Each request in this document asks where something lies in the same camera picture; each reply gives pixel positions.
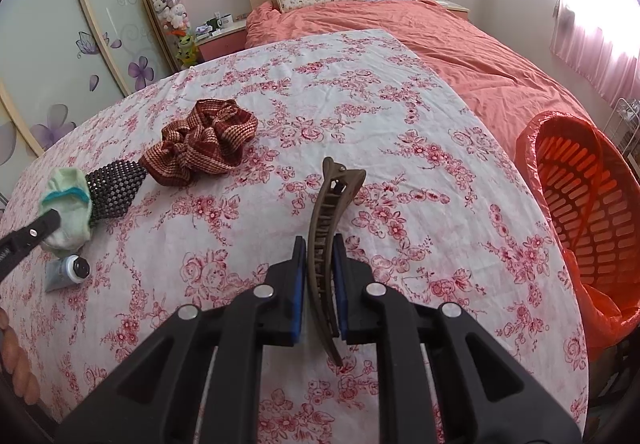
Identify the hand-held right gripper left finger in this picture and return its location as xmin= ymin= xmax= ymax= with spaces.
xmin=52 ymin=236 xmax=307 ymax=444

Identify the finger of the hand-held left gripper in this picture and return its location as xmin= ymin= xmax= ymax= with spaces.
xmin=0 ymin=210 xmax=62 ymax=255

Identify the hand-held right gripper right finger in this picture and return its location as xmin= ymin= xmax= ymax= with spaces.
xmin=334 ymin=234 xmax=583 ymax=444

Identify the brown plastic hair clip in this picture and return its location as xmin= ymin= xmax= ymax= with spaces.
xmin=306 ymin=157 xmax=367 ymax=367

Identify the mint green sock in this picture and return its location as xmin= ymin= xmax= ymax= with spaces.
xmin=40 ymin=168 xmax=94 ymax=253

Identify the orange slatted plastic basket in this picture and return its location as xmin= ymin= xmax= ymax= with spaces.
xmin=532 ymin=116 xmax=640 ymax=319

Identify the person's left hand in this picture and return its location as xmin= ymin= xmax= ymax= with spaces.
xmin=0 ymin=309 xmax=41 ymax=406

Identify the grey tube with black cap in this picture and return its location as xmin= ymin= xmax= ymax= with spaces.
xmin=44 ymin=254 xmax=91 ymax=293

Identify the black beaded hair band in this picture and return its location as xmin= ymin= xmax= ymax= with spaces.
xmin=85 ymin=161 xmax=149 ymax=223

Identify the red brown plaid scrunchie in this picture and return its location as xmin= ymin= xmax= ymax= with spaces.
xmin=139 ymin=98 xmax=259 ymax=187

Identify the floral sliding door wardrobe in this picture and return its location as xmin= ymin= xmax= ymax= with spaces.
xmin=0 ymin=0 xmax=176 ymax=205

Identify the pink white nightstand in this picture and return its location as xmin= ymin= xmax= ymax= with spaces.
xmin=430 ymin=0 xmax=471 ymax=22
xmin=192 ymin=18 xmax=248 ymax=63

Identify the clear tube of plush toys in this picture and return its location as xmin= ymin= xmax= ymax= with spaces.
xmin=146 ymin=0 xmax=198 ymax=70

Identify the salmon pink duvet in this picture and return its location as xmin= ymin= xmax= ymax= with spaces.
xmin=244 ymin=0 xmax=593 ymax=159

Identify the pink curtain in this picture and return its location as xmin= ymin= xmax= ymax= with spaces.
xmin=549 ymin=0 xmax=640 ymax=109

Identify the white wire rack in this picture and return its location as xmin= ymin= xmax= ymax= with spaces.
xmin=602 ymin=98 xmax=640 ymax=159

